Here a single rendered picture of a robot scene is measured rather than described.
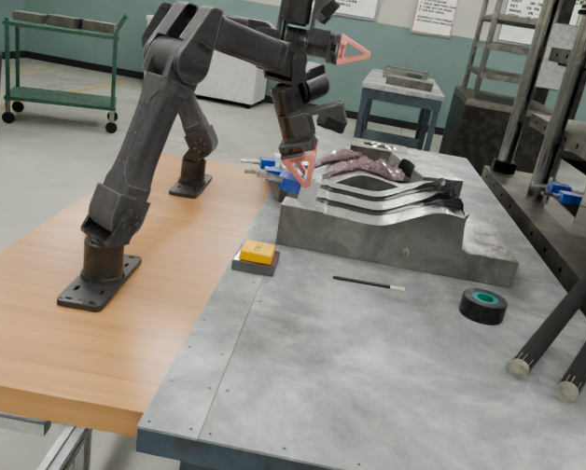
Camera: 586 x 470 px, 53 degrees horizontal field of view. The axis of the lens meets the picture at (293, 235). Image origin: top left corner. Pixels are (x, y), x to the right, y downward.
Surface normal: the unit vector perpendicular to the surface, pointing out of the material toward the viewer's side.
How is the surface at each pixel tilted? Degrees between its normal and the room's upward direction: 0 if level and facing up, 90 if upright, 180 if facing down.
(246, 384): 0
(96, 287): 0
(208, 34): 90
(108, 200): 69
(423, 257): 90
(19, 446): 0
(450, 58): 90
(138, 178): 79
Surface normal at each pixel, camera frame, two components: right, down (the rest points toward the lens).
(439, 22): -0.18, 0.33
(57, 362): 0.15, -0.92
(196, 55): 0.73, 0.35
